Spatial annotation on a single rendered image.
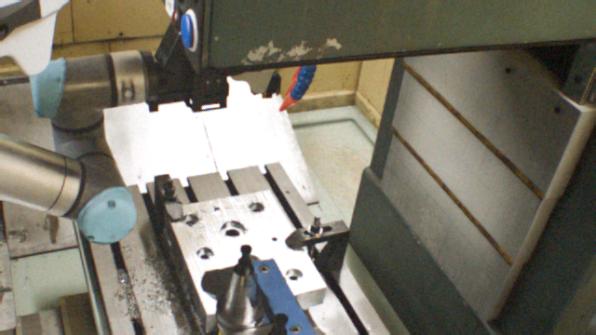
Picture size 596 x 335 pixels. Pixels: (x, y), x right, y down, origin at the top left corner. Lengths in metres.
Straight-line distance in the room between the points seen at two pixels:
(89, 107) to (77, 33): 1.12
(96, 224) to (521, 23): 0.55
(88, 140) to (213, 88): 0.19
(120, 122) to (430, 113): 0.98
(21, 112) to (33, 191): 1.21
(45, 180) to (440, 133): 0.83
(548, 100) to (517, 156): 0.13
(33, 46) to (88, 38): 1.57
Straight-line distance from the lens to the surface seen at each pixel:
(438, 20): 0.64
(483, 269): 1.32
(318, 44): 0.58
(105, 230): 0.83
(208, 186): 1.52
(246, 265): 0.77
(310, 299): 1.21
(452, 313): 1.48
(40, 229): 1.81
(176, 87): 0.93
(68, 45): 2.02
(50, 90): 0.87
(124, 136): 1.94
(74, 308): 1.50
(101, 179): 0.83
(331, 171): 2.15
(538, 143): 1.12
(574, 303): 1.23
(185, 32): 0.56
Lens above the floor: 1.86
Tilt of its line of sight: 36 degrees down
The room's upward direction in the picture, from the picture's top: 9 degrees clockwise
